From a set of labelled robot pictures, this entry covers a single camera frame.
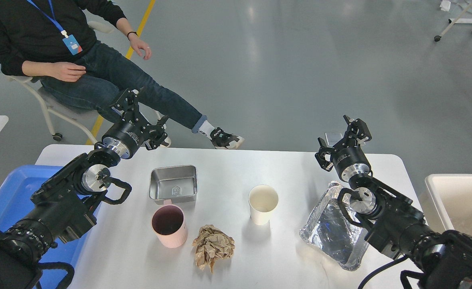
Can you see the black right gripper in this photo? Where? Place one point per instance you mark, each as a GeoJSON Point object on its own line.
{"type": "Point", "coordinates": [348, 160]}

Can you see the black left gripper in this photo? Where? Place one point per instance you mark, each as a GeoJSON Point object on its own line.
{"type": "Point", "coordinates": [125, 137]}

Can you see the stainless steel rectangular tray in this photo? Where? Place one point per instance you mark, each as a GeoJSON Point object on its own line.
{"type": "Point", "coordinates": [177, 183]}

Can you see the aluminium foil tray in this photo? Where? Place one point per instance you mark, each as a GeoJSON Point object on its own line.
{"type": "Point", "coordinates": [328, 230]}

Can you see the pink ribbed mug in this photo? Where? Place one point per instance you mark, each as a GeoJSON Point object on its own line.
{"type": "Point", "coordinates": [169, 224]}

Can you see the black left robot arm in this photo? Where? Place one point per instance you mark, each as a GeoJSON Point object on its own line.
{"type": "Point", "coordinates": [66, 202]}

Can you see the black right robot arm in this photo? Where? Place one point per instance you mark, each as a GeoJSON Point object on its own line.
{"type": "Point", "coordinates": [394, 226]}

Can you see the clear floor plate left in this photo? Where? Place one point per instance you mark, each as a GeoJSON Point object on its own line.
{"type": "Point", "coordinates": [333, 138]}

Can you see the white paper cup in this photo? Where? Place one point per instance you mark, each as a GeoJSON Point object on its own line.
{"type": "Point", "coordinates": [263, 200]}

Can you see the white office chair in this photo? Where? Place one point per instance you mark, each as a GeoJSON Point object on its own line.
{"type": "Point", "coordinates": [49, 104]}

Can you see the seated person in black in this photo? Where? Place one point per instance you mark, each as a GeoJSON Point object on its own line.
{"type": "Point", "coordinates": [52, 41]}

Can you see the white plastic bin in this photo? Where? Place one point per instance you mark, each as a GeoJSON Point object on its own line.
{"type": "Point", "coordinates": [446, 201]}

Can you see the crumpled brown paper ball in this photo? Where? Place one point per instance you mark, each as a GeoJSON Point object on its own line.
{"type": "Point", "coordinates": [212, 244]}

